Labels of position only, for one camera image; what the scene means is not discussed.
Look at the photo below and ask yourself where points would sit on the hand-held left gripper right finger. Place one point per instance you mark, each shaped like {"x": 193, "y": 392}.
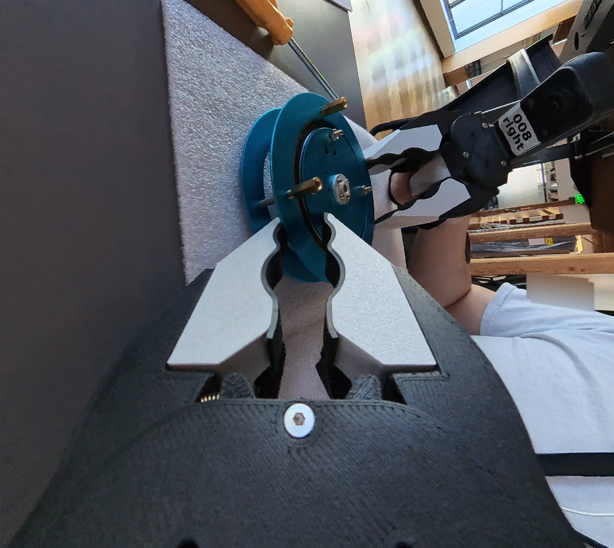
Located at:
{"x": 379, "y": 318}

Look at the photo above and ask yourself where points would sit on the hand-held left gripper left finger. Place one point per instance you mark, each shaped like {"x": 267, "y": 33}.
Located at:
{"x": 225, "y": 318}

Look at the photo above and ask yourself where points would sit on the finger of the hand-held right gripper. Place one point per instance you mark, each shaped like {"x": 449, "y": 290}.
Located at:
{"x": 441, "y": 203}
{"x": 413, "y": 145}

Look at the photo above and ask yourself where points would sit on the blue disc with bearing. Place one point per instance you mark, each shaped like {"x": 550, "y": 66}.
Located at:
{"x": 331, "y": 222}

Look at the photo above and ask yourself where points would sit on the brass standoff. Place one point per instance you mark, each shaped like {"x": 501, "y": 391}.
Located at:
{"x": 334, "y": 107}
{"x": 305, "y": 188}

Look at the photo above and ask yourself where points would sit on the blue round metal base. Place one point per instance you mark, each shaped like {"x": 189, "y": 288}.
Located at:
{"x": 288, "y": 145}

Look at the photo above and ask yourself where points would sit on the person's right forearm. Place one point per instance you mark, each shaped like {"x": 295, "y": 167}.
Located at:
{"x": 441, "y": 270}

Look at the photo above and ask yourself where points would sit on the dark grey desk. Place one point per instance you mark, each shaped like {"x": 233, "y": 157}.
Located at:
{"x": 77, "y": 174}

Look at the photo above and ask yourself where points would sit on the wooden pallet rack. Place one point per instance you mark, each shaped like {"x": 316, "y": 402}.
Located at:
{"x": 537, "y": 260}

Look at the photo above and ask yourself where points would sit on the white foam sheet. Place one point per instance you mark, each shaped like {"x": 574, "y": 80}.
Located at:
{"x": 211, "y": 107}

